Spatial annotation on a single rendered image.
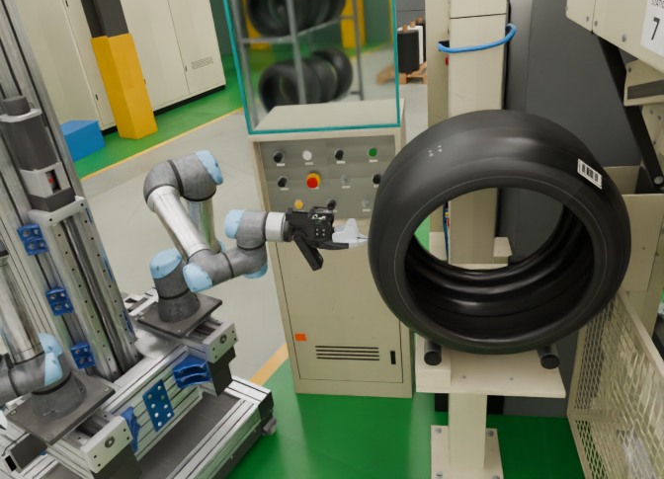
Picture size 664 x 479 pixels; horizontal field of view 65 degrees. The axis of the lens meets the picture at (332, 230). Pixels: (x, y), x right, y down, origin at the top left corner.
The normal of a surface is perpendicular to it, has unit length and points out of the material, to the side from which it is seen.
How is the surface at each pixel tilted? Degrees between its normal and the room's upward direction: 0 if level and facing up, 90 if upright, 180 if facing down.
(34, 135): 90
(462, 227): 90
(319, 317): 90
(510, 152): 43
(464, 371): 0
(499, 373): 0
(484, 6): 90
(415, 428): 0
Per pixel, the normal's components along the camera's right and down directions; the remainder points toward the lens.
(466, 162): -0.37, -0.29
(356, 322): -0.15, 0.48
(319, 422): -0.11, -0.87
